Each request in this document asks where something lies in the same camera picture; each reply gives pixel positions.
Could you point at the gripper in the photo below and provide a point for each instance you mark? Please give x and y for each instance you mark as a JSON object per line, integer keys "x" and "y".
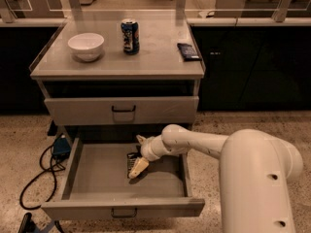
{"x": 148, "y": 149}

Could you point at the black rxbar chocolate bar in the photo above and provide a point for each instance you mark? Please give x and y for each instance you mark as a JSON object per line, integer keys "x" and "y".
{"x": 131, "y": 158}

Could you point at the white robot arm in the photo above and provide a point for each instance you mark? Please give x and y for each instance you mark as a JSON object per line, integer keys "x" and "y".
{"x": 254, "y": 171}

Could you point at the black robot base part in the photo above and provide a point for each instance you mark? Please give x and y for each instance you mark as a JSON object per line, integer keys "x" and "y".
{"x": 27, "y": 225}

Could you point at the closed grey upper drawer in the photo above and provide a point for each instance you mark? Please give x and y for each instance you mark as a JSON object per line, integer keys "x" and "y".
{"x": 122, "y": 110}

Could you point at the open grey lower drawer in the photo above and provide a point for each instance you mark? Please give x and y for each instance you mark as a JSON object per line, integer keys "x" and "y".
{"x": 96, "y": 186}

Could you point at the grey drawer cabinet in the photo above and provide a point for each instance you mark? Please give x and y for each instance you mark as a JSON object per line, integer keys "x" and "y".
{"x": 157, "y": 70}

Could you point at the blue power box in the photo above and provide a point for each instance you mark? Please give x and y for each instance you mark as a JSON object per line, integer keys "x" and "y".
{"x": 60, "y": 148}

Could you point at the dark blue snack packet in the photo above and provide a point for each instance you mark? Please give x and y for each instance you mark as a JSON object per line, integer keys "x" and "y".
{"x": 188, "y": 52}

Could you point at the white ceramic bowl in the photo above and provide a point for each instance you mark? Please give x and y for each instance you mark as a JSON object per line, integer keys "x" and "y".
{"x": 86, "y": 46}

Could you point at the blue soda can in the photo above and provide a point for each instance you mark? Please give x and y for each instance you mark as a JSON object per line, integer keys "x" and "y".
{"x": 130, "y": 33}

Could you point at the clear glass partition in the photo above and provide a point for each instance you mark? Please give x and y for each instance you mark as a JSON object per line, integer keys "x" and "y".
{"x": 287, "y": 11}

